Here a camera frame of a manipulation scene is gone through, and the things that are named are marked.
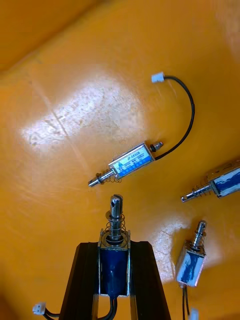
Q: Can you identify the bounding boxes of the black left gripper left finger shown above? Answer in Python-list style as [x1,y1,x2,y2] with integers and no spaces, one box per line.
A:
[58,241,101,320]

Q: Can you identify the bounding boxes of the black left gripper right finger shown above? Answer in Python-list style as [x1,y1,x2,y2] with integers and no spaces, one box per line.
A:
[128,240,172,320]

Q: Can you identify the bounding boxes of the metal solenoid with blue label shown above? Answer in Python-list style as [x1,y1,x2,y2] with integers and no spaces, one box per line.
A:
[32,193,132,320]
[87,71,196,188]
[180,158,240,203]
[174,219,208,320]

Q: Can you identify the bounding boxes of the yellow-orange plastic bin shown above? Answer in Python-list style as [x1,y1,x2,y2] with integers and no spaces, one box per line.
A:
[0,0,240,320]

